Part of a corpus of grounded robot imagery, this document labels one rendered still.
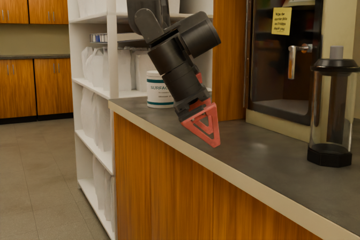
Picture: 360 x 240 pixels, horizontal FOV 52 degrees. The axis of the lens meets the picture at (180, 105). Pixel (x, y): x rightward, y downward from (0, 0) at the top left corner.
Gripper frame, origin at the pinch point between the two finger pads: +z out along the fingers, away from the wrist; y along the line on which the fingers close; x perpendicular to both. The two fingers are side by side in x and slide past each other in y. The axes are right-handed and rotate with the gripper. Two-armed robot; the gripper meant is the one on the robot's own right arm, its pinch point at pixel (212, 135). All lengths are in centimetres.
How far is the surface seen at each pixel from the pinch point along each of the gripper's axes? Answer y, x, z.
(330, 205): -8.2, -12.1, 19.1
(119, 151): 100, 46, 13
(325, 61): 13.2, -29.4, 1.4
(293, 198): -5.1, -7.3, 16.3
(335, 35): 29.0, -39.8, 0.4
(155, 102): 82, 17, -2
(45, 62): 473, 178, -87
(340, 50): 14.0, -33.5, 1.0
